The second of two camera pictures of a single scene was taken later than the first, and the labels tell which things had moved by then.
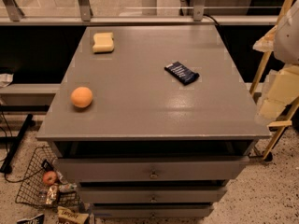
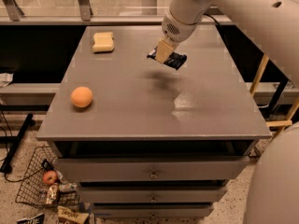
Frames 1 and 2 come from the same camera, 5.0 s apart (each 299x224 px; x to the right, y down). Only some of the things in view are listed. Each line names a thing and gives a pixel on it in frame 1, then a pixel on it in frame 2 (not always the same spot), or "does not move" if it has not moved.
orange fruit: [81, 96] does not move
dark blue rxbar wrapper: [181, 73] to [174, 59]
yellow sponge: [104, 42] does not move
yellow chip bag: [66, 213] does not move
